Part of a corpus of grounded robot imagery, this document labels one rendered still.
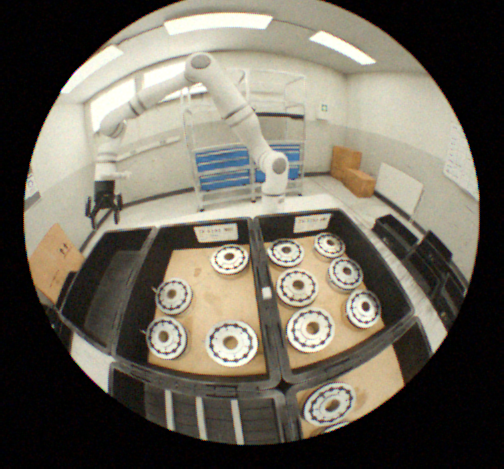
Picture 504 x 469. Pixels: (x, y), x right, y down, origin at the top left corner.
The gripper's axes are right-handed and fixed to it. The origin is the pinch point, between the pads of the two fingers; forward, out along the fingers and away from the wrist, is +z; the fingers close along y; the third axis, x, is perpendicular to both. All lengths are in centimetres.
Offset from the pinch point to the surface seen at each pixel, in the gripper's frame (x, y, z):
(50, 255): -226, 11, 81
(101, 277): -7.3, 4.0, 20.5
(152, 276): 21.0, -0.1, 10.5
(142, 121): -189, -160, -127
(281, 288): 54, -3, 7
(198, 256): 29.1, -13.6, 8.3
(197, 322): 36.4, 4.5, 16.0
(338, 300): 69, -2, 9
